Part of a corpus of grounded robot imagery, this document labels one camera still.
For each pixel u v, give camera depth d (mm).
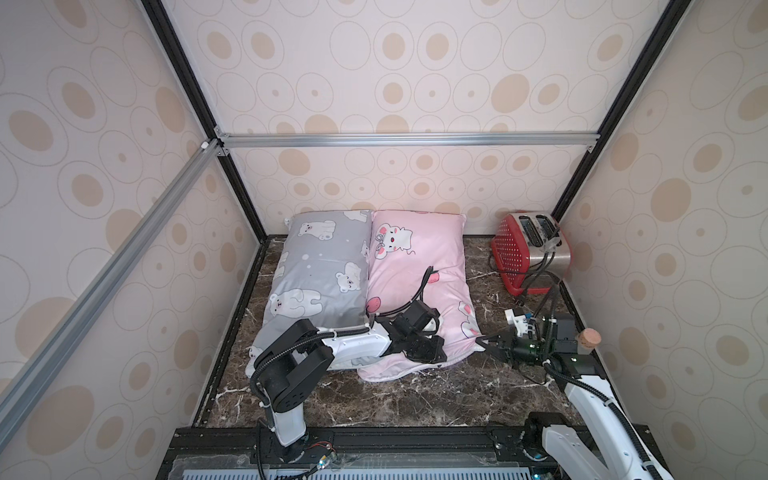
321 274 876
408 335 684
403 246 1003
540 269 921
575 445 574
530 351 666
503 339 688
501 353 684
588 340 815
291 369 461
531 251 930
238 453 733
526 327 731
